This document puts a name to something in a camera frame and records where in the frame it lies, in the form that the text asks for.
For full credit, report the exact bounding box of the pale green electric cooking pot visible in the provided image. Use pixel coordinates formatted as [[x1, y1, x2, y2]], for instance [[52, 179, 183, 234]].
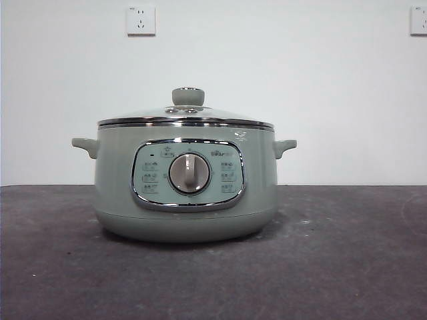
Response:
[[71, 120, 298, 244]]

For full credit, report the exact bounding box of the glass lid with green knob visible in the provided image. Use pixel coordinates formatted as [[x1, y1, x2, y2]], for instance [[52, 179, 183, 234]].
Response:
[[97, 86, 275, 128]]

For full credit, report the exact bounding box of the white wall socket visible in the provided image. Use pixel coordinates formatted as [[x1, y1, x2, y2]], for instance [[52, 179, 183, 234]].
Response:
[[125, 5, 157, 37], [410, 5, 427, 37]]

